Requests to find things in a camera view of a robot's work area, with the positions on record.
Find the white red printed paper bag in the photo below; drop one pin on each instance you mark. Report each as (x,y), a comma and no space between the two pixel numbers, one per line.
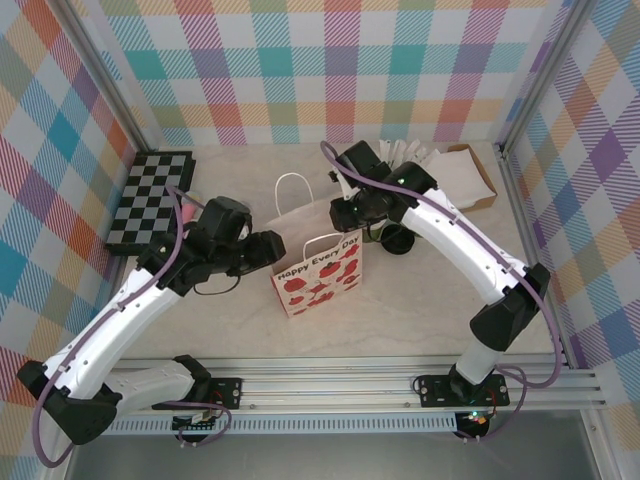
(320,285)

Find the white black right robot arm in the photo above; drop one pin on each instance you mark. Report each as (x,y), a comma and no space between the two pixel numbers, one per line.
(470,240)

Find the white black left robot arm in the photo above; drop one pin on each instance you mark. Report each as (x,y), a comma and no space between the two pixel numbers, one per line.
(115,325)

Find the stack of paper cups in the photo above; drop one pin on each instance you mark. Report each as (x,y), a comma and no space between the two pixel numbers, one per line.
(374,234)

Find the white napkin stack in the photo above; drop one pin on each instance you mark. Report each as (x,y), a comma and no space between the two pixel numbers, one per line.
(460,175)

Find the black grey chessboard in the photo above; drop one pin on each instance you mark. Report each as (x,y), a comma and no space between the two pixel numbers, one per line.
(140,200)

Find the brown cardboard napkin box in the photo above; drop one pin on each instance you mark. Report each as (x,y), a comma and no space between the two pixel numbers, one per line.
(482,202)

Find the small left control board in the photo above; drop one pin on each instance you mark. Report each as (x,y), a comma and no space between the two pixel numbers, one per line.
(197,424)

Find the small control board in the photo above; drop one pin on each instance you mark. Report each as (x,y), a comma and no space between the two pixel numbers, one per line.
(197,424)
(477,421)

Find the grey metal panel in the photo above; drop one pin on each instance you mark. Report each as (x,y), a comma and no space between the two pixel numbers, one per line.
(325,457)

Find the small right control board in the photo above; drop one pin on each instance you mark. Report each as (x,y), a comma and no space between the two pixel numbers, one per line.
(477,421)

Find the aluminium side rail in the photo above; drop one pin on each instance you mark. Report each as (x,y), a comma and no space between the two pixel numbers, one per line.
(521,210)

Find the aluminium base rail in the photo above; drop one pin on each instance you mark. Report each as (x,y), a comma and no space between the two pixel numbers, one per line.
(325,385)

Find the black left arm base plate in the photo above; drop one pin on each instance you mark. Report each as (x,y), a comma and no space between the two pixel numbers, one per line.
(227,395)

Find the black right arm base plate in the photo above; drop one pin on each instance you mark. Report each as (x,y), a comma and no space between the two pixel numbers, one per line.
(435,392)

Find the aluminium right frame post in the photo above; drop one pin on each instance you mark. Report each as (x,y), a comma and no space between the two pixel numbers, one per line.
(545,75)

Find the aluminium frame post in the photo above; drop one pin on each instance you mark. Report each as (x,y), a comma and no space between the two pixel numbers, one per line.
(110,75)
(545,75)

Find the aluminium left frame post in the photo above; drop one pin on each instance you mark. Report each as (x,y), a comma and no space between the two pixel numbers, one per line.
(110,75)

